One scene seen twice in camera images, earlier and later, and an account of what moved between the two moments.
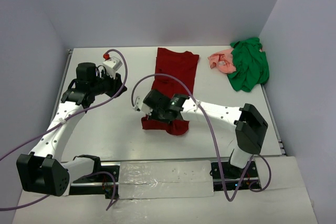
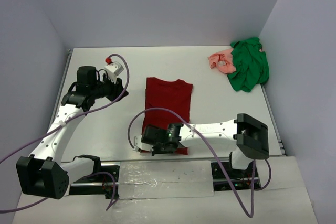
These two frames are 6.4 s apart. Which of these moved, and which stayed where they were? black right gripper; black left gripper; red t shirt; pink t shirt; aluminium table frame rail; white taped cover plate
Moved: black right gripper; red t shirt
Stayed: black left gripper; pink t shirt; aluminium table frame rail; white taped cover plate
